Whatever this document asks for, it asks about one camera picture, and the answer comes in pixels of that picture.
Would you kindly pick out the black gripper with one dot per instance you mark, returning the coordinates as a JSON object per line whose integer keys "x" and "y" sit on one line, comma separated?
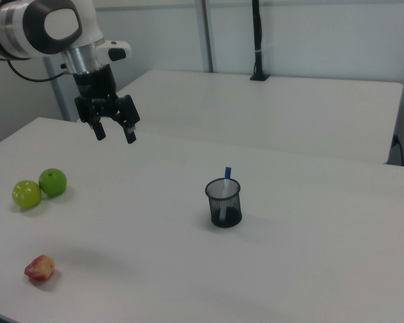
{"x": 96, "y": 87}

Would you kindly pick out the white marker pen blue cap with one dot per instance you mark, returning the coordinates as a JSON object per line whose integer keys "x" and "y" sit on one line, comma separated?
{"x": 227, "y": 172}

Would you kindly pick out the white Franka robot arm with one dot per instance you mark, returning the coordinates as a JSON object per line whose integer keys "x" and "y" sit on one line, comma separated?
{"x": 20, "y": 27}

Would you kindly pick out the black mesh pen cup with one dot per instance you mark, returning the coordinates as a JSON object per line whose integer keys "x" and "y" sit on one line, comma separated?
{"x": 233, "y": 215}

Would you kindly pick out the dark green apple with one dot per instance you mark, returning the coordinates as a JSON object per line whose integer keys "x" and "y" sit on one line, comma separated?
{"x": 54, "y": 183}

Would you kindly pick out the yellow-green apple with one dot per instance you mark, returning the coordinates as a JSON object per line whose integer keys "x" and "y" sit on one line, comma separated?
{"x": 27, "y": 195}

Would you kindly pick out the red yellow apple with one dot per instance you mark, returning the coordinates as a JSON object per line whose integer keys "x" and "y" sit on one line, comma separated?
{"x": 40, "y": 268}

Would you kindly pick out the black camera stand pole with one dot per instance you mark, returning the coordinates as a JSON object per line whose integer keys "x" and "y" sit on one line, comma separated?
{"x": 257, "y": 33}

